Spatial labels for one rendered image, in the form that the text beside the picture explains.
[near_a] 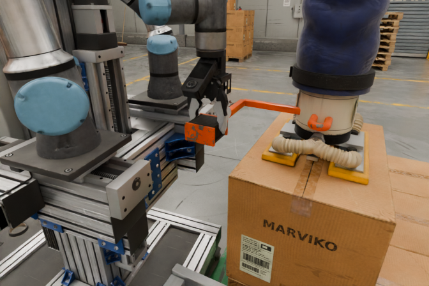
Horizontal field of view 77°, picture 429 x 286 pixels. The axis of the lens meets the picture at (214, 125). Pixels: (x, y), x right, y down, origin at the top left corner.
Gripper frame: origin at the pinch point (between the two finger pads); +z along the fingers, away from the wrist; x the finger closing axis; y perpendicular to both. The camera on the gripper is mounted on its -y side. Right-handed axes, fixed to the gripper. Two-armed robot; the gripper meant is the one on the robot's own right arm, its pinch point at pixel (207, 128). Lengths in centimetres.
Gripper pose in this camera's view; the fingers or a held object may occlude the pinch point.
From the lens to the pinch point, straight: 71.8
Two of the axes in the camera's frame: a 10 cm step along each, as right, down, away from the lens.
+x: -8.9, -1.8, 4.2
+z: 0.0, 9.2, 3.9
